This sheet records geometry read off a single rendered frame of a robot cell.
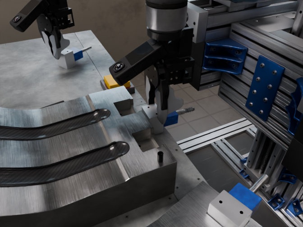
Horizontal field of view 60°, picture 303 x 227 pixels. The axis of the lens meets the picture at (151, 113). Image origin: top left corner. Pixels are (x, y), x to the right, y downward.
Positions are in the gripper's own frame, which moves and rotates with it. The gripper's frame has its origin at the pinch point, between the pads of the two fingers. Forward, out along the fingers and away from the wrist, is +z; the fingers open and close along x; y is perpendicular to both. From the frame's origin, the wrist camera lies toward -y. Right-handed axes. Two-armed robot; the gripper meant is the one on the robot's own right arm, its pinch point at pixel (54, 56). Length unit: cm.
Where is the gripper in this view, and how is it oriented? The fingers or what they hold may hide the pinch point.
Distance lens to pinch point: 91.3
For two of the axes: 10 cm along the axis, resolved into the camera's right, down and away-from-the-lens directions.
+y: 6.0, -4.9, 6.3
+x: -8.0, -3.7, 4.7
